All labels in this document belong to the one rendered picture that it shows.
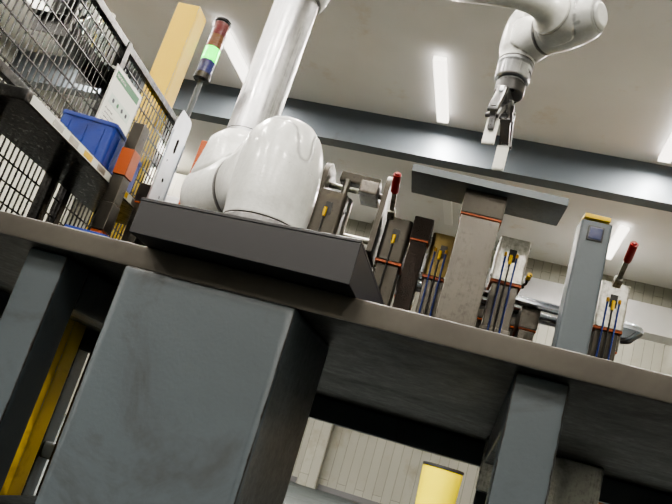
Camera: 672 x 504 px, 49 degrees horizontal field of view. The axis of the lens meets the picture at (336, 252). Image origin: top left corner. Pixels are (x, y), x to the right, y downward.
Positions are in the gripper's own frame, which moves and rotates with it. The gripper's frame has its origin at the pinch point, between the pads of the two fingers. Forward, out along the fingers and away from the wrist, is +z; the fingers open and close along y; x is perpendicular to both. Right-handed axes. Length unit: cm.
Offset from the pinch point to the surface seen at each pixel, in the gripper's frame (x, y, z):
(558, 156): 100, 574, -295
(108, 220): 98, -13, 37
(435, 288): 9.5, 11.2, 33.6
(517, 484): -30, -51, 77
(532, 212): -11.5, 4.7, 12.4
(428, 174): 10.9, -10.9, 12.4
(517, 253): -8.1, 14.3, 20.0
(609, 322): -31.8, 21.5, 31.6
